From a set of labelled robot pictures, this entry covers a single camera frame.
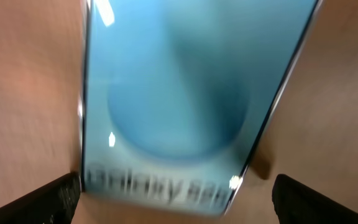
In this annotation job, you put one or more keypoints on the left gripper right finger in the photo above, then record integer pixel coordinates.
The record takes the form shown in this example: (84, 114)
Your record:
(295, 203)

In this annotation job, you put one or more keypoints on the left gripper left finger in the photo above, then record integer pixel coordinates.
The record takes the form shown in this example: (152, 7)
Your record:
(54, 202)

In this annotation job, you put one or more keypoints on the blue-screen Galaxy smartphone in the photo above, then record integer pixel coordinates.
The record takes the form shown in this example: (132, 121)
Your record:
(177, 94)

